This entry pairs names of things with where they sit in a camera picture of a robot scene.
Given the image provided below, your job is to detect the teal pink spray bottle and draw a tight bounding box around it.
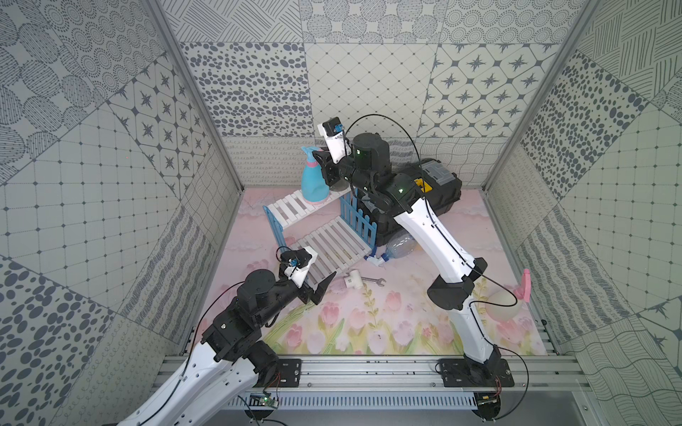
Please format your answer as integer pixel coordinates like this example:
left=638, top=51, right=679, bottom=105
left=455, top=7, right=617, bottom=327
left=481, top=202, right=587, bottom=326
left=301, top=147, right=330, bottom=204

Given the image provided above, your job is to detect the blue white slatted shelf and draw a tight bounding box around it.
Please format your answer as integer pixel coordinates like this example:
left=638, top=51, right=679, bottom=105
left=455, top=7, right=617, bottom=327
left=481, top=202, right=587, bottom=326
left=264, top=188, right=377, bottom=287

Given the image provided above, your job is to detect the clear spray bottle blue nozzle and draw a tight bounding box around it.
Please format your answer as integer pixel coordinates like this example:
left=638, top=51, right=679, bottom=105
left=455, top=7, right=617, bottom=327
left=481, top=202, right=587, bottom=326
left=366, top=230, right=417, bottom=266

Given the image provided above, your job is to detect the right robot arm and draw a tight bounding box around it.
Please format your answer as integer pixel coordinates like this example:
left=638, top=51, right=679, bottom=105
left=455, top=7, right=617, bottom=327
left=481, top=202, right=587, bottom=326
left=313, top=132, right=507, bottom=388

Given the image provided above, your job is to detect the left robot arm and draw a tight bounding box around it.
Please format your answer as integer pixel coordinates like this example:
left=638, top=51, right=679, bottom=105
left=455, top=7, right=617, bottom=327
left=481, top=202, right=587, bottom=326
left=122, top=246, right=335, bottom=425

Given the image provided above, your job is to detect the white plastic pipe fitting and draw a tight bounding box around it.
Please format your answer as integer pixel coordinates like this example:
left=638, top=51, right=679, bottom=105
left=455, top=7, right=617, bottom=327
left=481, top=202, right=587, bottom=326
left=344, top=270, right=364, bottom=289

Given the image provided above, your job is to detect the silver wrench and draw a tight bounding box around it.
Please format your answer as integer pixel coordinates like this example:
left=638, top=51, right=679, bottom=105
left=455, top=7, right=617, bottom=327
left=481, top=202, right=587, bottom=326
left=362, top=277, right=385, bottom=287

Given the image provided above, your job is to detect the small circuit board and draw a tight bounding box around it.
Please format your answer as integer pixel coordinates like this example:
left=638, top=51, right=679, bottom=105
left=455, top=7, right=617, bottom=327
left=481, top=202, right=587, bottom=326
left=249, top=393, right=280, bottom=410

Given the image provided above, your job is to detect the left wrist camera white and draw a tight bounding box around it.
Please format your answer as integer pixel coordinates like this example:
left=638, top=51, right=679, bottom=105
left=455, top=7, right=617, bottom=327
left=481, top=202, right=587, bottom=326
left=279, top=246, right=318, bottom=289

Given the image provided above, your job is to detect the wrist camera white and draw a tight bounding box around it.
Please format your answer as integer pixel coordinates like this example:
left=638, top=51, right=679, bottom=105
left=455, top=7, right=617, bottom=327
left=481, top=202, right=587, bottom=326
left=279, top=246, right=318, bottom=289
left=317, top=117, right=349, bottom=163

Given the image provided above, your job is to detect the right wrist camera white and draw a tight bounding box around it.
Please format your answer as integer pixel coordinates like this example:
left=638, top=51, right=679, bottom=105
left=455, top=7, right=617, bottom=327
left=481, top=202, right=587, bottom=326
left=317, top=117, right=349, bottom=163

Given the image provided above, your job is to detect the black toolbox yellow handle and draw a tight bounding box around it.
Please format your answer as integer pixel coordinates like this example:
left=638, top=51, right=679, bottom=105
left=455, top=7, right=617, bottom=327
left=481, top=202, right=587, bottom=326
left=359, top=158, right=462, bottom=247

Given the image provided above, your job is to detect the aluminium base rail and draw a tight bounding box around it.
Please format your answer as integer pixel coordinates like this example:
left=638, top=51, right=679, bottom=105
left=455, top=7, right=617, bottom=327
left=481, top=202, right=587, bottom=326
left=227, top=355, right=590, bottom=410

